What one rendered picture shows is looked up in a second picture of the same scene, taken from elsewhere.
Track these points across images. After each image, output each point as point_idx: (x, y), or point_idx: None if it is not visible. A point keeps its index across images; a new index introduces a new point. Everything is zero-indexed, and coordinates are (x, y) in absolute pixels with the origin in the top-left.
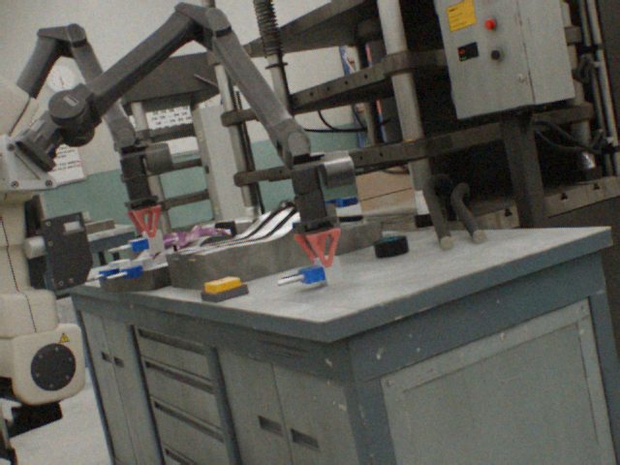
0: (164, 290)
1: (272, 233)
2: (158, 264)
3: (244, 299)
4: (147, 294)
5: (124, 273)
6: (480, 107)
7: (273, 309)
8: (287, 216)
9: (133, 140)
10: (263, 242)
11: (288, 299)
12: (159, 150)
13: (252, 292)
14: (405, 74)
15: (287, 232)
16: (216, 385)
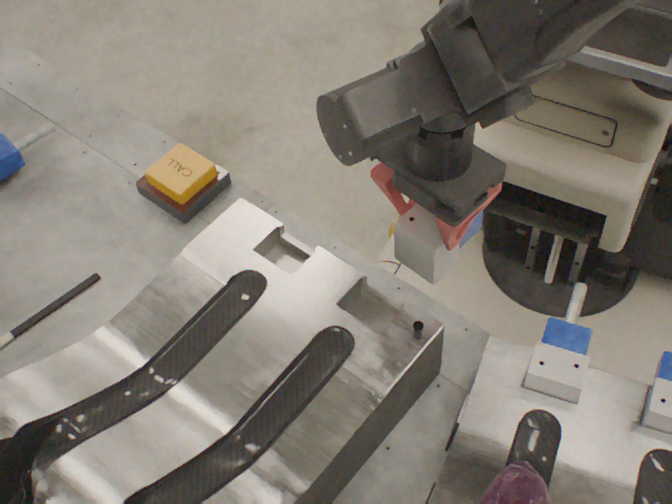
0: (447, 349)
1: (129, 374)
2: (531, 411)
3: (129, 152)
4: (480, 328)
5: (565, 320)
6: None
7: (50, 79)
8: (89, 434)
9: (427, 22)
10: (133, 299)
11: (39, 119)
12: (353, 82)
13: (135, 200)
14: None
15: (77, 343)
16: None
